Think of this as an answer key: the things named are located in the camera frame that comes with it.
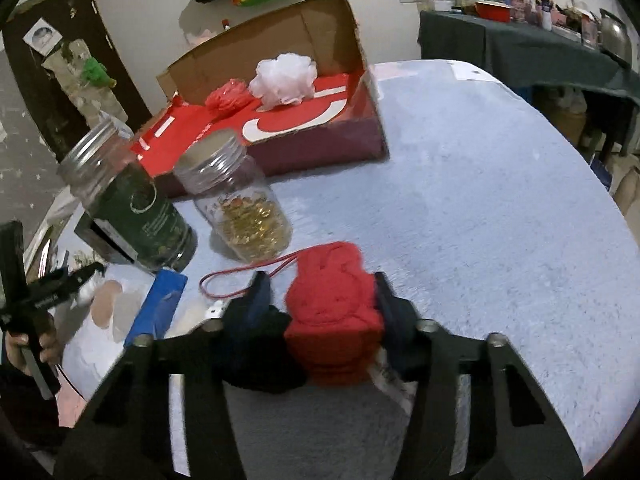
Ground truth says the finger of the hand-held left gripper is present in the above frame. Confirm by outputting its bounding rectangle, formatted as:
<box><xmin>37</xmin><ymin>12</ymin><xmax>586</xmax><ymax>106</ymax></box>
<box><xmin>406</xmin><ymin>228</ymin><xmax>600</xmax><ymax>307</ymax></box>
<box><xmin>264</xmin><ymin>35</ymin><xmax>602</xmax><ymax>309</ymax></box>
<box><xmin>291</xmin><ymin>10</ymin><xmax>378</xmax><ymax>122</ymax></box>
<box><xmin>27</xmin><ymin>262</ymin><xmax>106</xmax><ymax>308</ymax></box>

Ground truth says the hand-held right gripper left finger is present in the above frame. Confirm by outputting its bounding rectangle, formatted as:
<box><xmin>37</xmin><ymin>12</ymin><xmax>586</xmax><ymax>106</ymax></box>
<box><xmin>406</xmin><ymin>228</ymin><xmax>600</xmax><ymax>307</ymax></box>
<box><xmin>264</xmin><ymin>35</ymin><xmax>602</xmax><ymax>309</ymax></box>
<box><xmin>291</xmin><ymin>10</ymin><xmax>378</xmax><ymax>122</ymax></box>
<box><xmin>52</xmin><ymin>270</ymin><xmax>273</xmax><ymax>480</ymax></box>

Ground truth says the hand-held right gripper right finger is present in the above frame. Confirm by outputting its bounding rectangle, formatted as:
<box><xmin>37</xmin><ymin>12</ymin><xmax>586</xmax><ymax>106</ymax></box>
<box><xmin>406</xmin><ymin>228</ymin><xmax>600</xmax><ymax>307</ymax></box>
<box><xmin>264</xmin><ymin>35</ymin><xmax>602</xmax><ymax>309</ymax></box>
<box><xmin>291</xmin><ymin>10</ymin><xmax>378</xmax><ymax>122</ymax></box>
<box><xmin>374</xmin><ymin>271</ymin><xmax>587</xmax><ymax>480</ymax></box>

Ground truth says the white cotton ball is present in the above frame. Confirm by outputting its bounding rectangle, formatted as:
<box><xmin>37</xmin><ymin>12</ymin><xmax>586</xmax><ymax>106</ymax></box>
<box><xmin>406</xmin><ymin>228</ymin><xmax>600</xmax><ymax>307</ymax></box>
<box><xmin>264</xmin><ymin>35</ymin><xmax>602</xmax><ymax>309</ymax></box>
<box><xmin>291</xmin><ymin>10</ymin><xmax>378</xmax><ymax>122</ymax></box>
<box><xmin>75</xmin><ymin>275</ymin><xmax>102</xmax><ymax>307</ymax></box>

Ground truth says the red knit cloth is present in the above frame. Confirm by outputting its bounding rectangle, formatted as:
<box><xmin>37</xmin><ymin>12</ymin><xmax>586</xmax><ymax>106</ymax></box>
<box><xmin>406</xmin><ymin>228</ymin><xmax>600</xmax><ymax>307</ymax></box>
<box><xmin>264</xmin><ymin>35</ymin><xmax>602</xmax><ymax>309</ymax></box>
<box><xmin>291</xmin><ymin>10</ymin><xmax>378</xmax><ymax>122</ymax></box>
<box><xmin>284</xmin><ymin>241</ymin><xmax>386</xmax><ymax>388</ymax></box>

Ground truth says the black bath loofah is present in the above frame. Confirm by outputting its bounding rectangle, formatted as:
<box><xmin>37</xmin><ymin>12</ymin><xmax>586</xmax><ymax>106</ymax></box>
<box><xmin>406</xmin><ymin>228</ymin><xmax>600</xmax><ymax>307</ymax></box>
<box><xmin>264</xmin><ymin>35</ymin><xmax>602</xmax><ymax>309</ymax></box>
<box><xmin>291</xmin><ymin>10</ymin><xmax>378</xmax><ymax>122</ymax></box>
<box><xmin>220</xmin><ymin>304</ymin><xmax>308</xmax><ymax>393</ymax></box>

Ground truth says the red cardboard shoe box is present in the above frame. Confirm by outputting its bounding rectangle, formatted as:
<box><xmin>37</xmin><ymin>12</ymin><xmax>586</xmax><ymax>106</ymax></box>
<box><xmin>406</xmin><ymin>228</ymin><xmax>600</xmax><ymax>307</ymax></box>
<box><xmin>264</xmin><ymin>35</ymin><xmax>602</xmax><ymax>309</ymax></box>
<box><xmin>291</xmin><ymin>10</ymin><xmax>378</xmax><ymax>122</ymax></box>
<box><xmin>129</xmin><ymin>0</ymin><xmax>391</xmax><ymax>198</ymax></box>

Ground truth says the person's left forearm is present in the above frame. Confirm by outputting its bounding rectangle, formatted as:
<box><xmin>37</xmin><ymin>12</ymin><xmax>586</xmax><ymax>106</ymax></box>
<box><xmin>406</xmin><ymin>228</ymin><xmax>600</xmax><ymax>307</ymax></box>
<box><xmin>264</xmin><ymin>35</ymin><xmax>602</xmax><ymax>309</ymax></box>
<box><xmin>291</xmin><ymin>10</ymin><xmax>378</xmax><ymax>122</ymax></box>
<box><xmin>0</xmin><ymin>360</ymin><xmax>76</xmax><ymax>453</ymax></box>

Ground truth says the person's left hand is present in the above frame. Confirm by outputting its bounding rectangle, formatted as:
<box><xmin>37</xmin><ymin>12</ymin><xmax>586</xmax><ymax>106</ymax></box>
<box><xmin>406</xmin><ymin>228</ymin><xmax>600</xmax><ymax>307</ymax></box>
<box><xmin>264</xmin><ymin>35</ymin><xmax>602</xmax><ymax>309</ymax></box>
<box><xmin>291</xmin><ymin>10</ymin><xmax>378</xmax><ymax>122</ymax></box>
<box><xmin>4</xmin><ymin>312</ymin><xmax>63</xmax><ymax>376</ymax></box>

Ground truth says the beige round pad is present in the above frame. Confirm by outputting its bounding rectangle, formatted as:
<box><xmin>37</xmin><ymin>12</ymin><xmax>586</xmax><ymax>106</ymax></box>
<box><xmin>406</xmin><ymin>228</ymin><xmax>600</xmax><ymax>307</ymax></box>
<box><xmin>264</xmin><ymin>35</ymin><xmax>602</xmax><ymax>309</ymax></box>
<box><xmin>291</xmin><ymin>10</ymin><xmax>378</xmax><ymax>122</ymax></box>
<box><xmin>92</xmin><ymin>280</ymin><xmax>124</xmax><ymax>329</ymax></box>

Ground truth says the clear jar with gold contents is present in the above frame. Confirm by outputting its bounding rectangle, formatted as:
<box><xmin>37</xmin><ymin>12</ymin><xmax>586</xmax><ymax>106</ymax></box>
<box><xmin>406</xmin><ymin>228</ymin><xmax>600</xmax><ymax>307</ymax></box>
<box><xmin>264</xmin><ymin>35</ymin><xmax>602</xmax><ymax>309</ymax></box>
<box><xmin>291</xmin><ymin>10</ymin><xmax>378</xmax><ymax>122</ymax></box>
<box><xmin>172</xmin><ymin>128</ymin><xmax>293</xmax><ymax>263</ymax></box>

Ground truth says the blue flat packet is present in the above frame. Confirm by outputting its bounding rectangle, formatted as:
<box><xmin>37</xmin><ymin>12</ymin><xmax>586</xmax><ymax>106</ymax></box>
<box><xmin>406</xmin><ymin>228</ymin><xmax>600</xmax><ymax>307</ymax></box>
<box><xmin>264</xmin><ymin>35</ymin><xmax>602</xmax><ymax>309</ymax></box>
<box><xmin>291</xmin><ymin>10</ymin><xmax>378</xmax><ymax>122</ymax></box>
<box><xmin>124</xmin><ymin>267</ymin><xmax>188</xmax><ymax>348</ymax></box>

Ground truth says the green label glass jar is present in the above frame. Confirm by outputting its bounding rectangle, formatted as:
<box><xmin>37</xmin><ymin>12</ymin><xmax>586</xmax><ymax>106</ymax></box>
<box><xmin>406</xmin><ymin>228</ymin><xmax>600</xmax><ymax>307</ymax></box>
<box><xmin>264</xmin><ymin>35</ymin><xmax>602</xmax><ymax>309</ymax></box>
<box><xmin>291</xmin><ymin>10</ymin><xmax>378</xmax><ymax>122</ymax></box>
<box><xmin>56</xmin><ymin>121</ymin><xmax>198</xmax><ymax>273</ymax></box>

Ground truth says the dark brown door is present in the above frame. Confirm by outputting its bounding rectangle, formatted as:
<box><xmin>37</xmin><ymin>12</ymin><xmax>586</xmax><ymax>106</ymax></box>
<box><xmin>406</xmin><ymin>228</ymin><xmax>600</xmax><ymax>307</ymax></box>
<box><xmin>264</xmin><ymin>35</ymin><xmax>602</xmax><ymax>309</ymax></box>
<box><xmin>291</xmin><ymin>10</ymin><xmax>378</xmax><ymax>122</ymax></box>
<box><xmin>2</xmin><ymin>0</ymin><xmax>153</xmax><ymax>148</ymax></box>

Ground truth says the hanging clear plastic bag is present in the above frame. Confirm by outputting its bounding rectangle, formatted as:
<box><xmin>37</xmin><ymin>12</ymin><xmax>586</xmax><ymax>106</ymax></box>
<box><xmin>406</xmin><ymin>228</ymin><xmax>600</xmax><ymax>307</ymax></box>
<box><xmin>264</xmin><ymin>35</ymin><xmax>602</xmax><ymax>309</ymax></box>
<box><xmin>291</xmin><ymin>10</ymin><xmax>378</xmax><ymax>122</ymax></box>
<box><xmin>42</xmin><ymin>37</ymin><xmax>129</xmax><ymax>127</ymax></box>

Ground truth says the red mesh bath pouf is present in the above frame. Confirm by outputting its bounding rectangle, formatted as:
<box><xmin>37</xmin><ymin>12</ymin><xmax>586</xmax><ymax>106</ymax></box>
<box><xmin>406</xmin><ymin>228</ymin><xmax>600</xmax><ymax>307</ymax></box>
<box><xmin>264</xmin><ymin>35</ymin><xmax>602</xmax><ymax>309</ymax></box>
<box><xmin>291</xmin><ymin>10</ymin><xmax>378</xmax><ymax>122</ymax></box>
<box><xmin>205</xmin><ymin>78</ymin><xmax>258</xmax><ymax>117</ymax></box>

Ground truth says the white mesh bath pouf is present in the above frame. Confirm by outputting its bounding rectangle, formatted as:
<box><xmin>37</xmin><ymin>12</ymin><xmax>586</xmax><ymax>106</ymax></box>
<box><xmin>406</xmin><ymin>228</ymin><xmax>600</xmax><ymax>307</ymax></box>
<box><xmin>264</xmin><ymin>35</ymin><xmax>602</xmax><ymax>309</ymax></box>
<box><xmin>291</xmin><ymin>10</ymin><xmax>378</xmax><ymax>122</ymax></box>
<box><xmin>248</xmin><ymin>52</ymin><xmax>318</xmax><ymax>109</ymax></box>

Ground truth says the green toy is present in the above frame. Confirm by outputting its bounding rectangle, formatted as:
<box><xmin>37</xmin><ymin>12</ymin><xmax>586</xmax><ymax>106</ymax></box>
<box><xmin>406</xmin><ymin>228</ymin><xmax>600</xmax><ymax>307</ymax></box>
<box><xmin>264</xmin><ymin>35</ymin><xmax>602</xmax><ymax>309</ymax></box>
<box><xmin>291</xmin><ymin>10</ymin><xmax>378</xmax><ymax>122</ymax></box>
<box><xmin>80</xmin><ymin>57</ymin><xmax>118</xmax><ymax>87</ymax></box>

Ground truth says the white door poster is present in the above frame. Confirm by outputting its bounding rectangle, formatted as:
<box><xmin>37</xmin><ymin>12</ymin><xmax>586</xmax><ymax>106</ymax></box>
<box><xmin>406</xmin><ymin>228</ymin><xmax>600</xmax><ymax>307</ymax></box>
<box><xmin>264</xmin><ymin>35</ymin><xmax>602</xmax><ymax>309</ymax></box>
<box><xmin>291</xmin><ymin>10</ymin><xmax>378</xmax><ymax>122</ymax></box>
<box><xmin>22</xmin><ymin>17</ymin><xmax>63</xmax><ymax>56</ymax></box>

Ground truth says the side table with green cloth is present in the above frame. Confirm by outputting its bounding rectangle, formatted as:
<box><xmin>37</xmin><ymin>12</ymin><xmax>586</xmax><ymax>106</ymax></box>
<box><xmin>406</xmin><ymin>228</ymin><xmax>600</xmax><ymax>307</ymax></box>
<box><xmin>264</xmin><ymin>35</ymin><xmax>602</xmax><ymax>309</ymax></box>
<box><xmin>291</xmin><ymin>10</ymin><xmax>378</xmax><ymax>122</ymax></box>
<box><xmin>417</xmin><ymin>10</ymin><xmax>640</xmax><ymax>161</ymax></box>

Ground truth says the red bowl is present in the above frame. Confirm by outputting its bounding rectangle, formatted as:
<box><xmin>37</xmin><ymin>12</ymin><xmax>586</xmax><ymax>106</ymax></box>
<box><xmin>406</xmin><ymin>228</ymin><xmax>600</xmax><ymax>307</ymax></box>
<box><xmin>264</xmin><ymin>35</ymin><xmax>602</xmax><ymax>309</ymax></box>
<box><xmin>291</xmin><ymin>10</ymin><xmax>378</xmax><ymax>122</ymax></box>
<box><xmin>474</xmin><ymin>0</ymin><xmax>516</xmax><ymax>23</ymax></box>

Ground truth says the row of bottles and jars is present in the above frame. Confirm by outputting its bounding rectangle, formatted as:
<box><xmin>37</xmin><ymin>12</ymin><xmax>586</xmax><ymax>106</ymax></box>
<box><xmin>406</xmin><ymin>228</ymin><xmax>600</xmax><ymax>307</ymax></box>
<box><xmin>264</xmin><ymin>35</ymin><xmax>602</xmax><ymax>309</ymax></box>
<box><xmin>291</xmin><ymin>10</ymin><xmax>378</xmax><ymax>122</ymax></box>
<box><xmin>411</xmin><ymin>0</ymin><xmax>601</xmax><ymax>47</ymax></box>

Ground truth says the metal kettle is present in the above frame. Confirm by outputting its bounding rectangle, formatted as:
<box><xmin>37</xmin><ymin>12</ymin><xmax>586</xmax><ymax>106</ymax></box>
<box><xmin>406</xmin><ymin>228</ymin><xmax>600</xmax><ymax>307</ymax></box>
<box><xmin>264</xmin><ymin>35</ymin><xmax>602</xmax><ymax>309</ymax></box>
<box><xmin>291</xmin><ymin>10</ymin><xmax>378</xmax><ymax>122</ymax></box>
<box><xmin>597</xmin><ymin>7</ymin><xmax>634</xmax><ymax>62</ymax></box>

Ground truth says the red cord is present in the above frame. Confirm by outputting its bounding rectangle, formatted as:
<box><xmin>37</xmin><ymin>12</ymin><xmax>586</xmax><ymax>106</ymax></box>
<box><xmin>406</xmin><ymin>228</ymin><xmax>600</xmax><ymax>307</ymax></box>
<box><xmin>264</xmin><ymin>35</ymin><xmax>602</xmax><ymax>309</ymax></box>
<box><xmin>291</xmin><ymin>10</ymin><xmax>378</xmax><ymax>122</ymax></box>
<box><xmin>199</xmin><ymin>252</ymin><xmax>301</xmax><ymax>302</ymax></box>

